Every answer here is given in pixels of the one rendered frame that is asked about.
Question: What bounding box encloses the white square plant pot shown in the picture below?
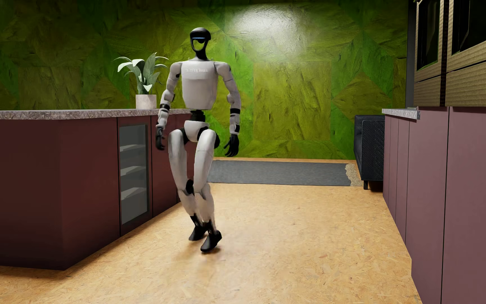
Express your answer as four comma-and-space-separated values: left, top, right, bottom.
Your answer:
135, 94, 158, 110

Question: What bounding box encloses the green leafy plant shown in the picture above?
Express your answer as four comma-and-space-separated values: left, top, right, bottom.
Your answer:
113, 52, 170, 95

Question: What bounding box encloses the right robot leg white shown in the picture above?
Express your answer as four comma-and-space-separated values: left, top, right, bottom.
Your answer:
167, 128, 208, 242

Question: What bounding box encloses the robot leg white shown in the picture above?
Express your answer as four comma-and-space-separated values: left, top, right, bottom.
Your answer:
167, 128, 208, 242
193, 128, 223, 253

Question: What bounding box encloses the left robot leg white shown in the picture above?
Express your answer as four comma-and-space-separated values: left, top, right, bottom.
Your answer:
193, 128, 223, 253

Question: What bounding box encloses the glass door wine cooler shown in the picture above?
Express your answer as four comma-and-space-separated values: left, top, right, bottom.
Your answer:
118, 123, 150, 227

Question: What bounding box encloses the grey floor rug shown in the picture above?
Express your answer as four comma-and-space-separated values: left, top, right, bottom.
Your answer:
206, 159, 364, 187

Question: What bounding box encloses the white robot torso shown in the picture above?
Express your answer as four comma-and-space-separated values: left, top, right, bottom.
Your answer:
180, 59, 220, 143

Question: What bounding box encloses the robot head with black visor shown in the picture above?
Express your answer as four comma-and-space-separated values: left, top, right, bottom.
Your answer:
189, 27, 212, 61

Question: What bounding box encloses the dark red kitchen island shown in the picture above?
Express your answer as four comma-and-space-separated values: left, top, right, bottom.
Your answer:
0, 108, 197, 272

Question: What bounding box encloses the black armchair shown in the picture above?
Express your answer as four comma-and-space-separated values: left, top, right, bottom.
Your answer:
354, 114, 386, 191

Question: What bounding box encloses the mauve base cabinet row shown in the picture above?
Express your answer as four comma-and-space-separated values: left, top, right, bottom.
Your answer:
381, 106, 486, 304

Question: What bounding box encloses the tan tall cabinet with ovens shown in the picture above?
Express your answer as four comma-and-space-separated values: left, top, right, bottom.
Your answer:
413, 0, 486, 108

